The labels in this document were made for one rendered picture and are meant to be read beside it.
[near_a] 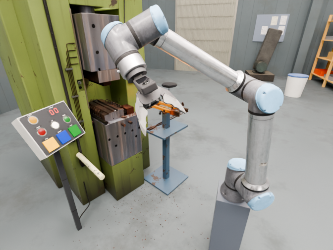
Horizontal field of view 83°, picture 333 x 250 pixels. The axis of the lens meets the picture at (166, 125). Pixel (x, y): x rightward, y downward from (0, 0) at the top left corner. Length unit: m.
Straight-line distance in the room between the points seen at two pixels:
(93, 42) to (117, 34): 0.98
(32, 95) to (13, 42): 0.45
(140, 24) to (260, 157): 0.81
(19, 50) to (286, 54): 8.82
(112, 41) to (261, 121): 0.70
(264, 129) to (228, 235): 0.97
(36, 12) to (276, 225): 2.60
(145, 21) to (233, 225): 1.41
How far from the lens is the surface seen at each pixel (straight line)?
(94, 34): 1.64
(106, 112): 1.82
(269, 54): 8.73
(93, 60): 1.64
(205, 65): 0.88
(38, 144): 1.37
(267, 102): 0.90
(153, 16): 0.67
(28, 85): 2.12
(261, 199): 1.22
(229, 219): 1.56
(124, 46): 0.65
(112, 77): 1.73
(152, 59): 10.00
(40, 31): 1.66
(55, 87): 1.71
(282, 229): 2.27
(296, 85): 6.38
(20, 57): 2.09
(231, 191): 1.43
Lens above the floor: 1.64
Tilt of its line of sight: 26 degrees down
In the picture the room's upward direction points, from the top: straight up
